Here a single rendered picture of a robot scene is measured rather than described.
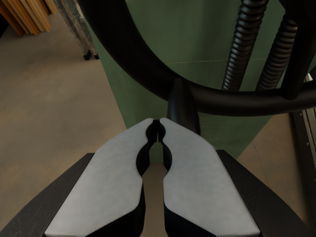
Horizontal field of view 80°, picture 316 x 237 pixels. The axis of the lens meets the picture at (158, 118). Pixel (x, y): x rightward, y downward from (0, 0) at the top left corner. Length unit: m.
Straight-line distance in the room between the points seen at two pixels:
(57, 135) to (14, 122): 0.27
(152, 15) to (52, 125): 0.93
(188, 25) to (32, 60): 1.39
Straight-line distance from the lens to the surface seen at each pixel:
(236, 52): 0.24
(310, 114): 0.99
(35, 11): 1.80
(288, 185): 1.01
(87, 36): 1.33
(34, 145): 1.16
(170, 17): 0.35
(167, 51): 0.38
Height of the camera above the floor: 0.85
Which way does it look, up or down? 57 degrees down
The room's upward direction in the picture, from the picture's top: 5 degrees counter-clockwise
